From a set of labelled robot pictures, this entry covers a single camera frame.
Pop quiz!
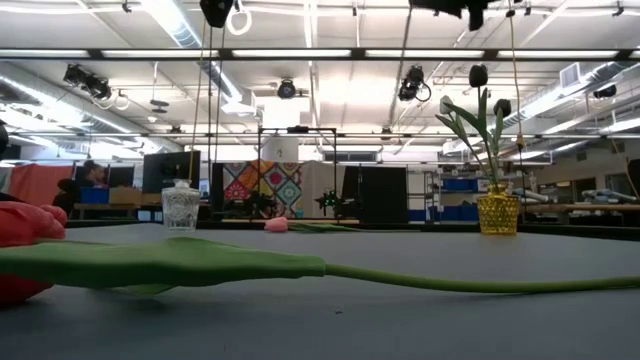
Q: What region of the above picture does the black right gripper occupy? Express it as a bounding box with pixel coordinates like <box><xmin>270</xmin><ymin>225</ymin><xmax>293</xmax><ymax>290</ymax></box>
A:
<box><xmin>408</xmin><ymin>0</ymin><xmax>489</xmax><ymax>32</ymax></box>

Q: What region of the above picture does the white tulip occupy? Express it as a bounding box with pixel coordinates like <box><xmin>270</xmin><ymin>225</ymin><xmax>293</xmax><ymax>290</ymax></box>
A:
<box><xmin>433</xmin><ymin>94</ymin><xmax>501</xmax><ymax>187</ymax></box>

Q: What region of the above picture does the pale pink tulip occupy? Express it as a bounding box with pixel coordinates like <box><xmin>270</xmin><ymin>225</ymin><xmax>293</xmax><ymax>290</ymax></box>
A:
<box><xmin>263</xmin><ymin>215</ymin><xmax>386</xmax><ymax>234</ymax></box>

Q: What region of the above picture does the red tulip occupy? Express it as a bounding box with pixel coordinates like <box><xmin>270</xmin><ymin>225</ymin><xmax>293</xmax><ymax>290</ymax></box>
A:
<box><xmin>0</xmin><ymin>200</ymin><xmax>640</xmax><ymax>307</ymax></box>

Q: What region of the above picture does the clear glass vase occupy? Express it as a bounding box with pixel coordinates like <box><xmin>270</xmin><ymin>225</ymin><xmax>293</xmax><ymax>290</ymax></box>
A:
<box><xmin>160</xmin><ymin>178</ymin><xmax>202</xmax><ymax>233</ymax></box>

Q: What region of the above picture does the yellow glass vase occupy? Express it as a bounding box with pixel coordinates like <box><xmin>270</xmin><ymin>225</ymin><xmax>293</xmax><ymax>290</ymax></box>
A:
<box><xmin>476</xmin><ymin>182</ymin><xmax>521</xmax><ymax>236</ymax></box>

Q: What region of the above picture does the white air vent grille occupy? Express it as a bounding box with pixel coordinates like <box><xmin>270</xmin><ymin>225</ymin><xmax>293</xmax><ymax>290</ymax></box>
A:
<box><xmin>558</xmin><ymin>62</ymin><xmax>582</xmax><ymax>90</ymax></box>

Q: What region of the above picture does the white cylinder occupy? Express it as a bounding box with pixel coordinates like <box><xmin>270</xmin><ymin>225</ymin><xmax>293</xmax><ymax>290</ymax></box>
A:
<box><xmin>262</xmin><ymin>137</ymin><xmax>300</xmax><ymax>163</ymax></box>

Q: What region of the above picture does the large black monitor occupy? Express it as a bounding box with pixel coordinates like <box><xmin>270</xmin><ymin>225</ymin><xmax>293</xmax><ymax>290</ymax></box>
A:
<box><xmin>142</xmin><ymin>150</ymin><xmax>202</xmax><ymax>195</ymax></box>

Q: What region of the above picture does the blue storage bin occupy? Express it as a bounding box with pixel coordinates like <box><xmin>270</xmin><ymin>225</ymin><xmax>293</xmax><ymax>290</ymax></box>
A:
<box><xmin>79</xmin><ymin>187</ymin><xmax>111</xmax><ymax>205</ymax></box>
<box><xmin>408</xmin><ymin>204</ymin><xmax>480</xmax><ymax>222</ymax></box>
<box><xmin>441</xmin><ymin>178</ymin><xmax>481</xmax><ymax>193</ymax></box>

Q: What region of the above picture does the narrow black panel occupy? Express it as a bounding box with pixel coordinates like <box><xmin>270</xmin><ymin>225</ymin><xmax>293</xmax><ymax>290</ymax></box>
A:
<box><xmin>211</xmin><ymin>162</ymin><xmax>225</xmax><ymax>221</ymax></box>

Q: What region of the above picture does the colourful patchwork quilt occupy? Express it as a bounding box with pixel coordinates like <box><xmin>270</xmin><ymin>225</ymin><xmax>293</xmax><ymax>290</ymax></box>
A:
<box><xmin>222</xmin><ymin>160</ymin><xmax>304</xmax><ymax>219</ymax></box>

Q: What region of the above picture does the small black monitor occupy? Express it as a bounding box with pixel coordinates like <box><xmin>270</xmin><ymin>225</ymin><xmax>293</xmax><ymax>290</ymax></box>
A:
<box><xmin>107</xmin><ymin>166</ymin><xmax>136</xmax><ymax>190</ymax></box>

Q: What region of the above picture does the white partition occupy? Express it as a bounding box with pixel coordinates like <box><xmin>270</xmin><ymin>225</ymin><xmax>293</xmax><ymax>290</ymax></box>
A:
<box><xmin>302</xmin><ymin>160</ymin><xmax>346</xmax><ymax>220</ymax></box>

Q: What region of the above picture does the cardboard box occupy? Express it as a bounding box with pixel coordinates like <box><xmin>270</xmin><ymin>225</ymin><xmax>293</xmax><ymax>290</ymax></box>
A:
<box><xmin>108</xmin><ymin>187</ymin><xmax>145</xmax><ymax>206</ymax></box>

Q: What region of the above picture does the wide black panel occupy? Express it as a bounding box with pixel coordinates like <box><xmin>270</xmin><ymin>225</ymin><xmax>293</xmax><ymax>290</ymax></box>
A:
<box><xmin>341</xmin><ymin>165</ymin><xmax>409</xmax><ymax>224</ymax></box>

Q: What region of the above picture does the wooden workbench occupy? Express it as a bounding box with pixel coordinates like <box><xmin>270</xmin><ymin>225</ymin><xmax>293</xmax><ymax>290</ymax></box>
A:
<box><xmin>519</xmin><ymin>202</ymin><xmax>640</xmax><ymax>214</ymax></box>

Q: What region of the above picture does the small robot with green lights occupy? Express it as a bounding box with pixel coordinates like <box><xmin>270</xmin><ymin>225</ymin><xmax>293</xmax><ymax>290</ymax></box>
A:
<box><xmin>314</xmin><ymin>188</ymin><xmax>344</xmax><ymax>211</ymax></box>

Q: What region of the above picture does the person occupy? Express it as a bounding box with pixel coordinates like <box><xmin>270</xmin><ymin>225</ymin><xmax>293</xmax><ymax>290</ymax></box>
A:
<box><xmin>52</xmin><ymin>159</ymin><xmax>109</xmax><ymax>217</ymax></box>

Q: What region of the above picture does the orange partition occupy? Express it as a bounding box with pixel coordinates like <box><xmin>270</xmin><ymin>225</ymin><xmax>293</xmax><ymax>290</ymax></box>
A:
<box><xmin>8</xmin><ymin>164</ymin><xmax>74</xmax><ymax>206</ymax></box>

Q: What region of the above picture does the blue table mat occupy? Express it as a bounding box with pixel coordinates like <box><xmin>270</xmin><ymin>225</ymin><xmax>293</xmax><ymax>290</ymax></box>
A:
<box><xmin>0</xmin><ymin>222</ymin><xmax>640</xmax><ymax>360</ymax></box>

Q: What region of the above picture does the white coiled cable ring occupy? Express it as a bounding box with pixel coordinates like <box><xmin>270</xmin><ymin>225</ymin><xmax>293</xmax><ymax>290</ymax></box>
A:
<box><xmin>225</xmin><ymin>0</ymin><xmax>253</xmax><ymax>37</ymax></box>

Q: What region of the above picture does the silver ventilation duct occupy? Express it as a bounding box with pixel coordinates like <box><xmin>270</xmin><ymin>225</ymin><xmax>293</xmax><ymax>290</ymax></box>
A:
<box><xmin>139</xmin><ymin>0</ymin><xmax>244</xmax><ymax>104</ymax></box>

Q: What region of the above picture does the black overhead frame bar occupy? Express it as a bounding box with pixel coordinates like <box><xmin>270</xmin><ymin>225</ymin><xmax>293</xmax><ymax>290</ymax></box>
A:
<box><xmin>0</xmin><ymin>47</ymin><xmax>640</xmax><ymax>62</ymax></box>

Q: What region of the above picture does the black stand frame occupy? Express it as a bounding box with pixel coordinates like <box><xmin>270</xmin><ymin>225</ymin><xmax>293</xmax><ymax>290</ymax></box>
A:
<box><xmin>257</xmin><ymin>125</ymin><xmax>339</xmax><ymax>221</ymax></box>

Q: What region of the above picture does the black aluminium table frame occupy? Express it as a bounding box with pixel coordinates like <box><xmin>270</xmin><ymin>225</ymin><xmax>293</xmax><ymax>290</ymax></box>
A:
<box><xmin>64</xmin><ymin>218</ymin><xmax>640</xmax><ymax>242</ymax></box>

